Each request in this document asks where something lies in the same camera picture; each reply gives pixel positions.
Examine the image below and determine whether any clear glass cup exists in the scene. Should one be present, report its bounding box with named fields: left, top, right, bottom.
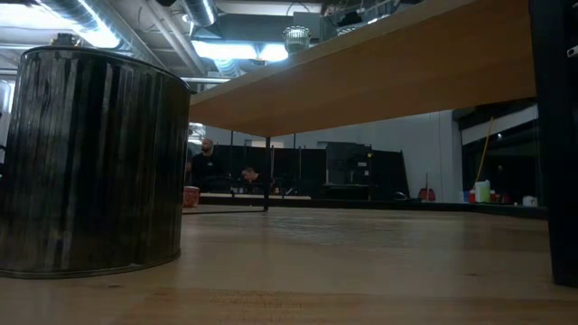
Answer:
left=282, top=25, right=313, bottom=56

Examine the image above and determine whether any silver tin candle holder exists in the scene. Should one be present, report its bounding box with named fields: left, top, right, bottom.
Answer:
left=0, top=32, right=196, bottom=280

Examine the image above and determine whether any pink candle holder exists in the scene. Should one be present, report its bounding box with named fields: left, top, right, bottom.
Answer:
left=182, top=185, right=201, bottom=209

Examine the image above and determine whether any person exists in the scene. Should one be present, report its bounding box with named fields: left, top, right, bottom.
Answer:
left=187, top=137, right=227, bottom=193
left=238, top=165, right=267, bottom=195

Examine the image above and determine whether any black cabinet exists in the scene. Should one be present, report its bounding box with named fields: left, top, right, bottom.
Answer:
left=324, top=142, right=374, bottom=186

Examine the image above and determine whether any ceiling light panel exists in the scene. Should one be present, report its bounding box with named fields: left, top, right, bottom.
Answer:
left=257, top=42, right=290, bottom=63
left=191, top=39, right=258, bottom=62

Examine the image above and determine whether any red dustpan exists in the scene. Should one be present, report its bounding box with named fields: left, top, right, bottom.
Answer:
left=417, top=173, right=437, bottom=202

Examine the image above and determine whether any grey ceiling box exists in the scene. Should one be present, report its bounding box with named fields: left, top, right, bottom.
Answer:
left=292, top=11, right=322, bottom=40

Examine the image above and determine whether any white green jug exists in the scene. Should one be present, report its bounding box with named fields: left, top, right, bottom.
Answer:
left=473, top=179, right=492, bottom=204

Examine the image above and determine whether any thin yellow pole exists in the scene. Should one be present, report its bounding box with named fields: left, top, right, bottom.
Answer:
left=474, top=116, right=496, bottom=187

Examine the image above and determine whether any black partition wall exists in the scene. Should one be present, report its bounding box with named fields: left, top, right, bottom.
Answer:
left=210, top=143, right=411, bottom=200

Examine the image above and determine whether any black aluminium table frame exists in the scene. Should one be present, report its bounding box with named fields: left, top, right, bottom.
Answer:
left=198, top=192, right=550, bottom=220

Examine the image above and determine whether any silver ceiling duct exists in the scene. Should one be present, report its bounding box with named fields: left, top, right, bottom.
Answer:
left=182, top=0, right=219, bottom=27

